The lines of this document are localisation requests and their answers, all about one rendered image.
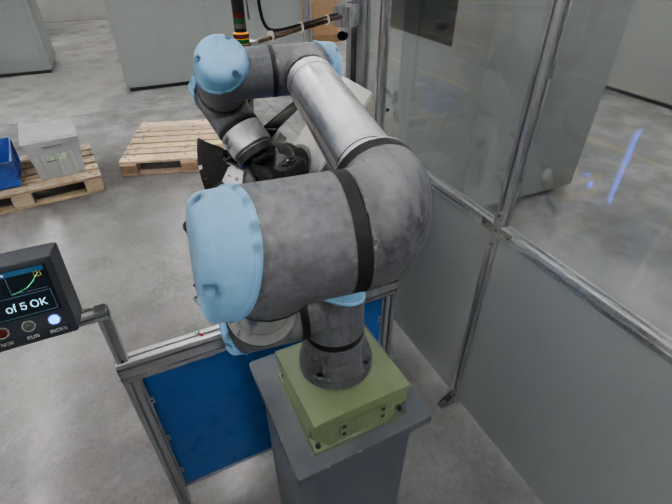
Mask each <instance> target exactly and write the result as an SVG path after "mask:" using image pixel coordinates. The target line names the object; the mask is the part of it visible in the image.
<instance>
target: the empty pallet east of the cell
mask: <svg viewBox="0 0 672 504"><path fill-rule="evenodd" d="M198 138H200V139H202V140H204V141H206V142H209V143H211V144H214V145H216V146H219V147H222V148H223V145H224V144H223V142H222V141H221V140H220V138H219V137H218V135H217V134H216V132H215V131H214V129H213V128H212V126H211V125H210V124H209V122H208V121H207V119H204V120H184V121H163V122H145V123H141V125H140V127H139V129H138V130H137V132H136V133H135V135H134V138H132V140H131V142H130V145H128V147H127V149H126V150H125V152H124V154H123V156H122V157H121V159H120V160H119V162H118V163H119V166H120V167H121V171H122V175H123V176H144V175H161V174H172V173H186V172H199V167H198V159H197V140H198ZM168 161H180V162H181V167H177V168H161V169H145V170H143V169H141V166H142V164H143V163H151V162H168Z"/></svg>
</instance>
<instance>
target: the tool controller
mask: <svg viewBox="0 0 672 504"><path fill-rule="evenodd" d="M53 313H56V314H59V315H60V316H61V321H60V323H58V324H56V325H52V324H50V323H48V321H47V318H48V316H49V315H50V314H53ZM81 314H82V307H81V304H80V302H79V299H78V297H77V294H76V291H75V289H74V286H73V284H72V281H71V279H70V276H69V273H68V271H67V268H66V266H65V263H64V261H63V258H62V256H61V253H60V250H59V248H58V245H57V243H56V242H50V243H46V244H41V245H37V246H32V247H27V248H23V249H18V250H14V251H9V252H5V253H0V321H1V323H0V328H7V329H8V330H9V331H10V335H9V336H8V337H7V338H5V339H0V352H3V351H7V350H10V349H14V348H17V347H21V346H24V345H27V344H31V343H34V342H38V341H41V340H45V339H48V338H52V337H55V336H59V335H62V334H66V333H69V332H73V331H76V330H78V329H79V325H80V320H81ZM27 320H31V321H33V322H35V324H36V328H35V329H34V330H33V331H31V332H26V331H24V330H22V328H21V325H22V323H23V322H24V321H27Z"/></svg>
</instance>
